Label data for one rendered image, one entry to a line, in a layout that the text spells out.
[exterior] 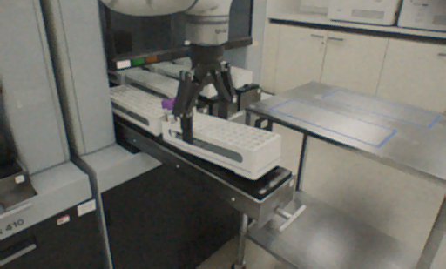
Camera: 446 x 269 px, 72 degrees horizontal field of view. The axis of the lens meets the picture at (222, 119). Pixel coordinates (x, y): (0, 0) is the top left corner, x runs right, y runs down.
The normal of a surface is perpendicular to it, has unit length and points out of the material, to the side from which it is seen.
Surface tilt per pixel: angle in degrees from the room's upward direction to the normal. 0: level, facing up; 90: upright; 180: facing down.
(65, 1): 90
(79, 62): 90
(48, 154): 90
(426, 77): 90
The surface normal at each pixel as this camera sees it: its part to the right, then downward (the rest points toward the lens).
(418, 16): -0.67, 0.29
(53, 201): 0.74, 0.30
